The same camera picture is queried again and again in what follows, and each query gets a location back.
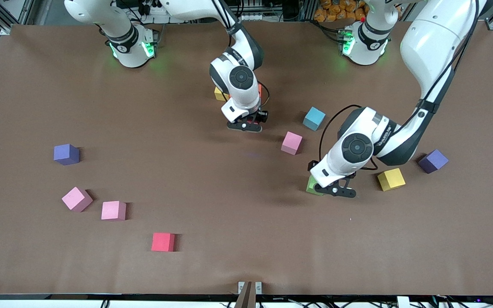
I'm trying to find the green foam block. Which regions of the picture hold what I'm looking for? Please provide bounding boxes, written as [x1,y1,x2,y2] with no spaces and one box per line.
[306,175,325,196]

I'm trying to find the pink foam block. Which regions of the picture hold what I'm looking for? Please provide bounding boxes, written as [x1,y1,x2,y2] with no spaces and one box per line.
[281,131,303,155]
[101,201,127,222]
[61,187,94,213]

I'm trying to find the blue foam block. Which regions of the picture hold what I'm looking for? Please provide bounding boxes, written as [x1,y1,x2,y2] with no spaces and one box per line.
[302,107,327,131]

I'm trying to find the purple foam block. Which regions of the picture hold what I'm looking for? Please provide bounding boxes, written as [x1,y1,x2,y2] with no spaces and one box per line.
[53,144,80,166]
[418,149,449,174]

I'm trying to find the orange snack bags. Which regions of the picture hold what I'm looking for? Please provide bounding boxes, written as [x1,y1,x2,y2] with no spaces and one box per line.
[314,0,368,23]

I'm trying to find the white power strip with plugs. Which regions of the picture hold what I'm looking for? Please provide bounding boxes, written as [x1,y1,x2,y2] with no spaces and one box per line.
[137,0,170,16]

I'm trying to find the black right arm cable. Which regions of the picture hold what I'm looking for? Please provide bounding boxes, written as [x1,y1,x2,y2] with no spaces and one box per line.
[257,80,271,108]

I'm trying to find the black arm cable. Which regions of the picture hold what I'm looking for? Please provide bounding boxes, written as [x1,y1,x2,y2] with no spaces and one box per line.
[318,104,379,171]
[257,80,271,108]

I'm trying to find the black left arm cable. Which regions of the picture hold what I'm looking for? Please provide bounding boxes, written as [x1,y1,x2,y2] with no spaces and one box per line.
[318,104,379,171]

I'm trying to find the grey table edge bracket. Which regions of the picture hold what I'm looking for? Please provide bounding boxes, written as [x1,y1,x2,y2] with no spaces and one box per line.
[235,281,263,308]

